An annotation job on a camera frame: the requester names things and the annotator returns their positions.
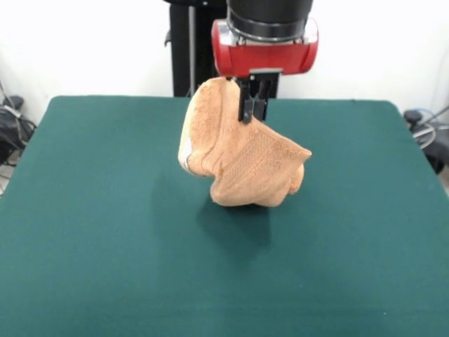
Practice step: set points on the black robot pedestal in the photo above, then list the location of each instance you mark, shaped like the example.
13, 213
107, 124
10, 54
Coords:
196, 63

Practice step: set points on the dark green table cloth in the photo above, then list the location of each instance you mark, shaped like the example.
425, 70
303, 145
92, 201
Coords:
140, 245

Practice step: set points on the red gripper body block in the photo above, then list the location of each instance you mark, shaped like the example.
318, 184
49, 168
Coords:
266, 58

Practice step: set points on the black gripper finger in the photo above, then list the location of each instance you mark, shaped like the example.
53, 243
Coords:
246, 109
262, 105

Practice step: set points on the tan terry towel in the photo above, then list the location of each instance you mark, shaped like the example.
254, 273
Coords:
245, 165

